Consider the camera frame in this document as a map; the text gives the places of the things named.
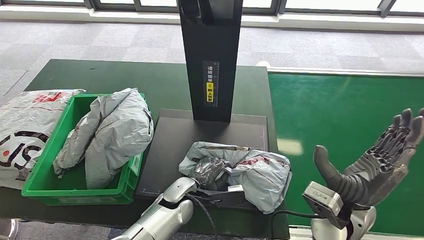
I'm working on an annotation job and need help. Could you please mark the grey parcel with red smear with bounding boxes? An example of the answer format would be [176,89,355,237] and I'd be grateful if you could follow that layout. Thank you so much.
[52,95,104,179]

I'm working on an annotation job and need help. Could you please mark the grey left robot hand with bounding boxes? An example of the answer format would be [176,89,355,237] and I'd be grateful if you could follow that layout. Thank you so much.
[191,156,230,192]

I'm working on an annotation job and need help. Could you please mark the white grey base part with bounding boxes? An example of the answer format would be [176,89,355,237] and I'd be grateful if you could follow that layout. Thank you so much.
[0,217,20,240]

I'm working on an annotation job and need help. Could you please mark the large white printed parcel bag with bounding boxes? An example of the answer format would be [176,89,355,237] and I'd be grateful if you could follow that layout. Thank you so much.
[0,88,86,190]

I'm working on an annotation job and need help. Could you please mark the green conveyor belt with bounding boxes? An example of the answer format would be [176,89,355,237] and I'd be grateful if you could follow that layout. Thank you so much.
[267,72,424,237]

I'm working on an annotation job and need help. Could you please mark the black inbound scanner machine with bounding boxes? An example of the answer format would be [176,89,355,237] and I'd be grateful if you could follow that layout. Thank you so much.
[135,0,270,210]

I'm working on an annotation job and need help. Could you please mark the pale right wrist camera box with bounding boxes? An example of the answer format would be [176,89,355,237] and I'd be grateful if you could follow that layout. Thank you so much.
[302,181,351,230]

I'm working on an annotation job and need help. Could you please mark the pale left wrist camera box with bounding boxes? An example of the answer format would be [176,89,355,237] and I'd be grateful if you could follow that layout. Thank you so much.
[198,184,248,210]

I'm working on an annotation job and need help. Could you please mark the dark window frame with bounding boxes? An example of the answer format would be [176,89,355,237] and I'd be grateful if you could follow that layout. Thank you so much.
[0,0,424,17]

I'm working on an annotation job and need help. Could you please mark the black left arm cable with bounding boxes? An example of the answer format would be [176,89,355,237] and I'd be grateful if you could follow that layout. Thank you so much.
[185,193,219,240]

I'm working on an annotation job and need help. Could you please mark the grey parcel with red stripe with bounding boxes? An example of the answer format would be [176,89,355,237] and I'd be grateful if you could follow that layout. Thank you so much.
[178,141,293,215]

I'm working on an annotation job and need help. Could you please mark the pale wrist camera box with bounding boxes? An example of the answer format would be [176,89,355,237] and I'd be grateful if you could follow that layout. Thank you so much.
[302,181,351,230]
[198,184,248,210]

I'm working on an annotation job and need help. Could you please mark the white window sill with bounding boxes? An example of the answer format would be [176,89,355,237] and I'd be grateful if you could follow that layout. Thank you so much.
[0,4,424,33]

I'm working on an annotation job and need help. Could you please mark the grey parcel with long tear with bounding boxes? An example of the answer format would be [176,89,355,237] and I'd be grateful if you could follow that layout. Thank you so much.
[84,87,155,190]

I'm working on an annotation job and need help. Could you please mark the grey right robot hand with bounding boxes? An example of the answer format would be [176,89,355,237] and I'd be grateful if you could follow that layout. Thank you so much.
[312,107,424,208]

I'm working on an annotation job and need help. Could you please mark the white conveyor frame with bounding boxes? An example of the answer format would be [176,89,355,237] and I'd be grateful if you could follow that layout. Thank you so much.
[256,60,424,240]

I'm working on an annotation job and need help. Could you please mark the green plastic crate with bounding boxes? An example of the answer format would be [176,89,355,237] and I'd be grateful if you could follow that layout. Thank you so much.
[21,93,147,206]

